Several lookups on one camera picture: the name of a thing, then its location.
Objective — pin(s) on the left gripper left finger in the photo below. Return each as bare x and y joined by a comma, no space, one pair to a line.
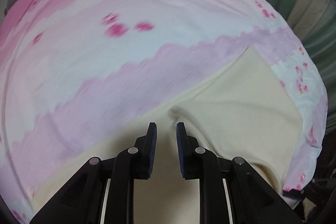
102,191

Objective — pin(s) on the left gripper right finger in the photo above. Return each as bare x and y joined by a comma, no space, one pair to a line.
231,191

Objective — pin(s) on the cream beige pants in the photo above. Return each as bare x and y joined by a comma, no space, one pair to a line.
242,110

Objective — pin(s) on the pink floral bed duvet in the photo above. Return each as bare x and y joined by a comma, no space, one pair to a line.
75,72

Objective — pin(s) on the beige curtain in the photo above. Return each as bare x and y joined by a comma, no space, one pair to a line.
305,15

